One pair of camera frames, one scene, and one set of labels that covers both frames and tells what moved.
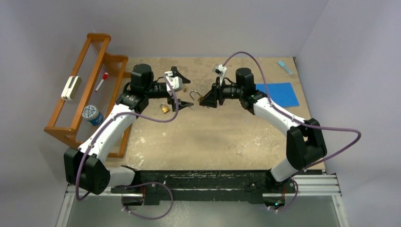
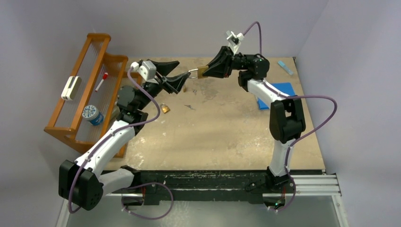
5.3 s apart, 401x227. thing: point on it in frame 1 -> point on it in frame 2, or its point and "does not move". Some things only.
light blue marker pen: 285,67 does not move
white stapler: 71,88 does not move
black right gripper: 211,99 -> 220,68
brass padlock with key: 165,109 does not move
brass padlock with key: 199,98 -> 200,70
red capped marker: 104,77 does not move
